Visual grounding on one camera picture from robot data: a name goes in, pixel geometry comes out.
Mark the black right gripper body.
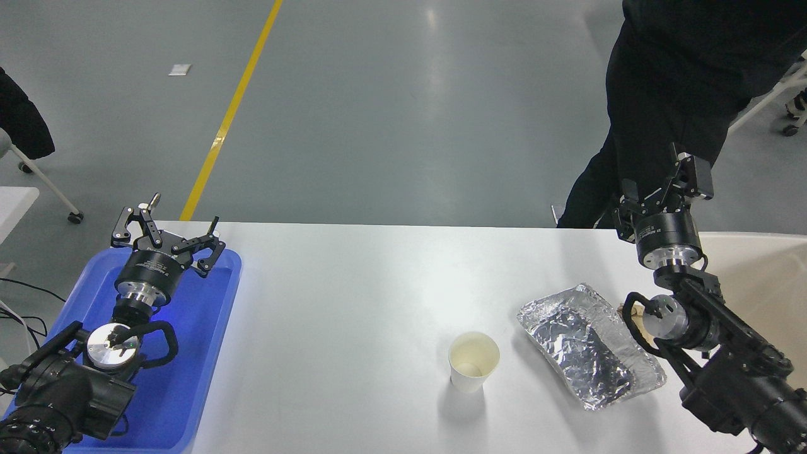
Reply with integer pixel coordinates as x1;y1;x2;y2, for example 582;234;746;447
634;211;702;260

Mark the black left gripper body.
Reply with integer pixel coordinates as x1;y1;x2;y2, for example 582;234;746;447
115;247;188;301

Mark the white paper cup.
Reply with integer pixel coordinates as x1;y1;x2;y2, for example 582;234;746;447
448;332;501;395

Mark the crumpled tan paper ball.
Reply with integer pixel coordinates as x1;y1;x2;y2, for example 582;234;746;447
617;303;645;330

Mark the blue plastic tray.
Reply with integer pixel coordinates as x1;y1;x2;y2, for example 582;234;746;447
3;247;243;453

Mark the large pale bin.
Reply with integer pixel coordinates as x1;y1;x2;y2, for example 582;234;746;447
697;232;807;395

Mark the white office chair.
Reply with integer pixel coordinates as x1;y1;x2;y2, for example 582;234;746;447
728;50;807;137

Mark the grey chair with castors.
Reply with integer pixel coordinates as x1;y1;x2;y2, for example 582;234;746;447
0;129;84;224

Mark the standing person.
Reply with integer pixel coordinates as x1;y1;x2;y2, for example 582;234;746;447
556;0;807;229

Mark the small white side table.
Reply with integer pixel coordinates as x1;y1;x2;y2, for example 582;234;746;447
0;187;40;247

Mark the crumpled foil tray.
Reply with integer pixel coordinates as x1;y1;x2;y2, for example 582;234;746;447
517;282;668;412

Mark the seated person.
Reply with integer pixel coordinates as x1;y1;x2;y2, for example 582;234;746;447
0;66;55;160

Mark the thin black cable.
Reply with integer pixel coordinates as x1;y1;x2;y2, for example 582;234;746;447
0;277;67;305

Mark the thin white cable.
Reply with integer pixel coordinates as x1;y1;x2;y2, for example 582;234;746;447
0;300;33;351

